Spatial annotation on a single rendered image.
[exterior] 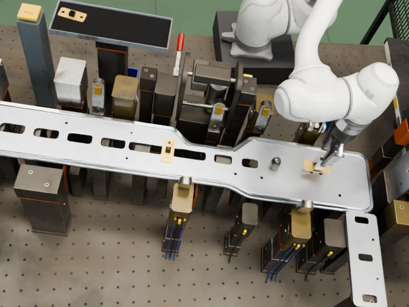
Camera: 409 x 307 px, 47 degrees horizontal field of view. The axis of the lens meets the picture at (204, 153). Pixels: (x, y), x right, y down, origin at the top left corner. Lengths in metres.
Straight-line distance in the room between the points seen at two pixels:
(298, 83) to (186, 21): 2.23
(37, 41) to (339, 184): 1.08
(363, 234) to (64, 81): 1.01
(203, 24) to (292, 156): 1.90
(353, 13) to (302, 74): 2.66
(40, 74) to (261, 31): 0.85
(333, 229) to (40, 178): 0.88
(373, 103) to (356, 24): 2.55
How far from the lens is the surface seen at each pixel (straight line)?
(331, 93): 1.15
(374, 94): 1.19
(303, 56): 1.20
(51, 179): 1.41
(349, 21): 3.73
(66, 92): 1.53
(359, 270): 1.49
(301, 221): 1.42
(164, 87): 1.53
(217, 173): 1.47
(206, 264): 1.67
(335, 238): 1.52
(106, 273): 1.64
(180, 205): 1.36
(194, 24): 3.31
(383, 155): 1.78
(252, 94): 1.52
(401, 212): 1.56
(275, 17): 1.92
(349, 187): 1.59
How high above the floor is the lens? 2.27
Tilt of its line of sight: 58 degrees down
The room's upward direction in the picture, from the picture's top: 17 degrees clockwise
